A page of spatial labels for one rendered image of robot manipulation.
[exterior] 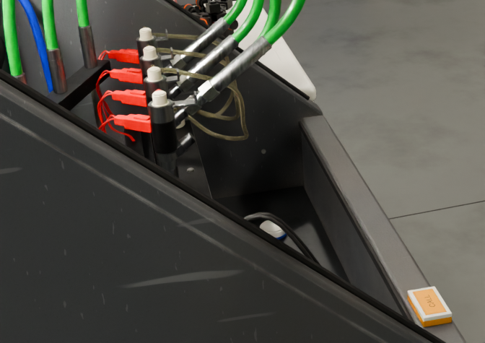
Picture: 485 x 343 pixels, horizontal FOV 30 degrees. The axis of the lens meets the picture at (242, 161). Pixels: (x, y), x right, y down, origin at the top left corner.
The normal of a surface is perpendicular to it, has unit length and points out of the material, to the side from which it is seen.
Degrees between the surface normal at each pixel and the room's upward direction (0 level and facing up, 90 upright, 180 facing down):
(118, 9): 90
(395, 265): 0
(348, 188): 0
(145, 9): 90
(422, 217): 0
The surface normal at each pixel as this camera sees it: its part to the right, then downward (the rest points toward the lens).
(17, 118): 0.16, 0.43
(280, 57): -0.08, -0.89
